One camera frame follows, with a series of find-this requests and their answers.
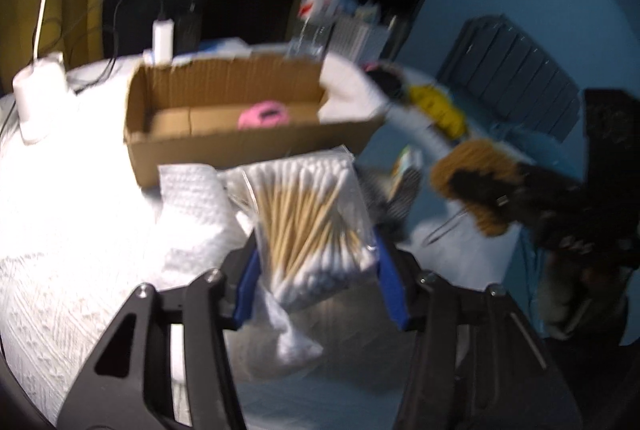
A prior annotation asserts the white plastic basket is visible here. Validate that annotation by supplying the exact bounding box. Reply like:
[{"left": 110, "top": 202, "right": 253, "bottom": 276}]
[{"left": 329, "top": 16, "right": 390, "bottom": 63}]

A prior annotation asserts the cotton swab bag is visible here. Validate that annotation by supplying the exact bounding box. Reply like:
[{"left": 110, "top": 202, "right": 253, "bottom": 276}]
[{"left": 221, "top": 146, "right": 378, "bottom": 312}]

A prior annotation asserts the white desk lamp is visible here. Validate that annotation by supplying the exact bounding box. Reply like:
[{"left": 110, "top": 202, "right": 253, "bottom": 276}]
[{"left": 12, "top": 0, "right": 68, "bottom": 144}]

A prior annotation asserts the black charger adapter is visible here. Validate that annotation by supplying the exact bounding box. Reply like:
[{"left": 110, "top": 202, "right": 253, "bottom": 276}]
[{"left": 174, "top": 11, "right": 202, "bottom": 54}]

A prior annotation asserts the white charger plug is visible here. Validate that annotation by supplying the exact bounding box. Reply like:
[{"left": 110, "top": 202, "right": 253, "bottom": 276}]
[{"left": 152, "top": 19, "right": 175, "bottom": 65}]

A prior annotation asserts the brown cardboard box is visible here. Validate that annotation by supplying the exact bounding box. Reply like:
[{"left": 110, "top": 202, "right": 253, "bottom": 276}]
[{"left": 124, "top": 53, "right": 385, "bottom": 189}]

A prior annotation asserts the pink plush toy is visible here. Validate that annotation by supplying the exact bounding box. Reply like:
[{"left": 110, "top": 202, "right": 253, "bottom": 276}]
[{"left": 238, "top": 101, "right": 291, "bottom": 129}]

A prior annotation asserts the yellow wet wipes pack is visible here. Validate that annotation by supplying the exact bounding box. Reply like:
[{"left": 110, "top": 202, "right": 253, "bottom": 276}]
[{"left": 408, "top": 85, "right": 468, "bottom": 141}]

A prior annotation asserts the grey dotted glove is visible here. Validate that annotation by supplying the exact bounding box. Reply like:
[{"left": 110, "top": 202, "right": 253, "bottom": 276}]
[{"left": 355, "top": 166, "right": 422, "bottom": 242}]

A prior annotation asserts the dark radiator heater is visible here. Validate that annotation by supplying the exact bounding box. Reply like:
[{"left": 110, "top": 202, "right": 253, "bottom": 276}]
[{"left": 437, "top": 16, "right": 580, "bottom": 142}]

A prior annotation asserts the clear plastic water bottle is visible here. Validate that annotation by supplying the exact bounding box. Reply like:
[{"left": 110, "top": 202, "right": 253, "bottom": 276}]
[{"left": 286, "top": 0, "right": 341, "bottom": 60}]

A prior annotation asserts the brown sponge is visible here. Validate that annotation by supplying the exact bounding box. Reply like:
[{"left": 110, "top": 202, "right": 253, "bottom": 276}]
[{"left": 430, "top": 138, "right": 523, "bottom": 237}]

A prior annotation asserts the black round case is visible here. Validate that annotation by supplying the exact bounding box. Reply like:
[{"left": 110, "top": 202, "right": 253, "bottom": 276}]
[{"left": 362, "top": 62, "right": 407, "bottom": 103}]

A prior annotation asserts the white paper towel sheet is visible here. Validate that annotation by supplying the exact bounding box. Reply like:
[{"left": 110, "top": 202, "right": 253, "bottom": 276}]
[{"left": 154, "top": 161, "right": 327, "bottom": 376}]

